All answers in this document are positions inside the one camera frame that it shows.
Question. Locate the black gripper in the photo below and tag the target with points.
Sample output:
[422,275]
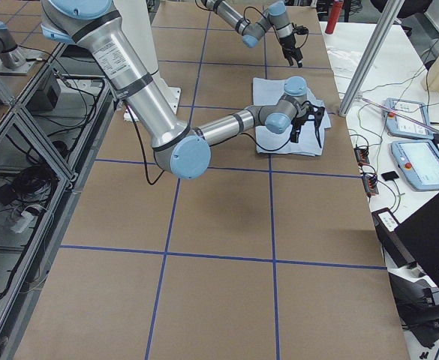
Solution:
[287,41]
[299,124]

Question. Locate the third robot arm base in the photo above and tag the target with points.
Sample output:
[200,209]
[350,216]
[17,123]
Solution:
[13,60]

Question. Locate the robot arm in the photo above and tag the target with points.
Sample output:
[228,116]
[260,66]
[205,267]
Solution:
[178,148]
[274,17]

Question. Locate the red cylinder bottle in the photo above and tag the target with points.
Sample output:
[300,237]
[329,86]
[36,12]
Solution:
[334,16]

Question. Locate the far teach pendant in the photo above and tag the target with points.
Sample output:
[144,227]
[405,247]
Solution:
[398,126]

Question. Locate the teach pendant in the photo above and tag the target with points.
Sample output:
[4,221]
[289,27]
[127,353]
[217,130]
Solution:
[398,126]
[418,160]

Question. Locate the near teach pendant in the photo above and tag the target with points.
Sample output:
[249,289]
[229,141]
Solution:
[418,160]

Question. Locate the black monitor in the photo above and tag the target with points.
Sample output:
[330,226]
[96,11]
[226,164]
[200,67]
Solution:
[419,233]

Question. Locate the grey aluminium frame post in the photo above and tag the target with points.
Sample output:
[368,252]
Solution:
[377,38]

